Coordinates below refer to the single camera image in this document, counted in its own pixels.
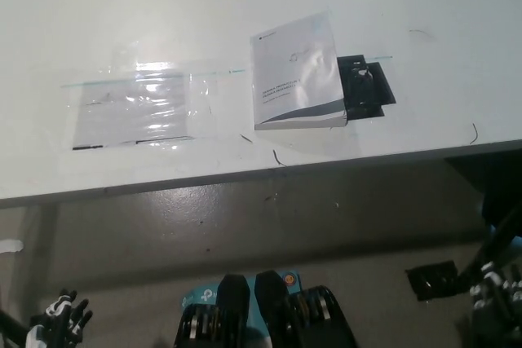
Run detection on white grey paperback book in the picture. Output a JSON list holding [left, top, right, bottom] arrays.
[[249, 10, 348, 131]]

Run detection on white floor tape piece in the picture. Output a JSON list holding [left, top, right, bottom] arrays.
[[0, 237, 23, 253]]

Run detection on black desk leg frame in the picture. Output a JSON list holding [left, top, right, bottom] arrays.
[[444, 146, 522, 284]]

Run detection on black flat plastic part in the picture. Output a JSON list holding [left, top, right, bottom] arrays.
[[336, 53, 396, 117]]

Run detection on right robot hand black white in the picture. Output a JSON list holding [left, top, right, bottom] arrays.
[[468, 262, 522, 348]]

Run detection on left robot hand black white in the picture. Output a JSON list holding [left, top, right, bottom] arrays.
[[24, 289, 95, 348]]

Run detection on clear plastic sleeve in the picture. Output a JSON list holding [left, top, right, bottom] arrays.
[[60, 53, 395, 154]]

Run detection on clear plastic zip bag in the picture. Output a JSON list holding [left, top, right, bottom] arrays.
[[72, 73, 193, 151]]

